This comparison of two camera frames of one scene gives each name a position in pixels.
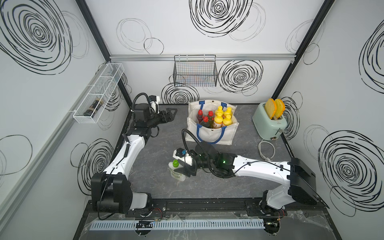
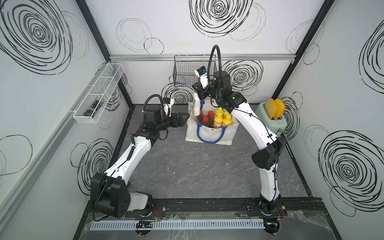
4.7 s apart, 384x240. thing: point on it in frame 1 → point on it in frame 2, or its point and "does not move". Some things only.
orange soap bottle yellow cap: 228,121 does not move
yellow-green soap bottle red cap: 211,119 does not move
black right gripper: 186,171 → 201,93
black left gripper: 168,118 → 179,123
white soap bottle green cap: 174,165 → 196,104
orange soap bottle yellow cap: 218,120 does not move
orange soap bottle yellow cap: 228,113 does not move
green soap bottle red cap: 205,123 does not move
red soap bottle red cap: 200,117 does not move
